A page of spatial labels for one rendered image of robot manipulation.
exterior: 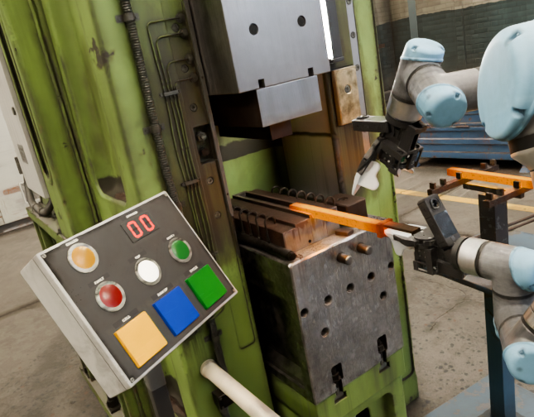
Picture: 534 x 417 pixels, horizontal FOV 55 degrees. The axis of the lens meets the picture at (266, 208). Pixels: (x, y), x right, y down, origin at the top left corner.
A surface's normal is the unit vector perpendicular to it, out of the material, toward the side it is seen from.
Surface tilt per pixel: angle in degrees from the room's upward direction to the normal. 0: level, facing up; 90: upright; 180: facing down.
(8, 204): 90
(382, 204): 90
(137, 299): 60
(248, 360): 90
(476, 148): 90
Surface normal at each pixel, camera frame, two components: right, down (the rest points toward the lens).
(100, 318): 0.65, -0.47
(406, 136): -0.81, 0.32
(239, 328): 0.56, 0.15
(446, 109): 0.11, 0.65
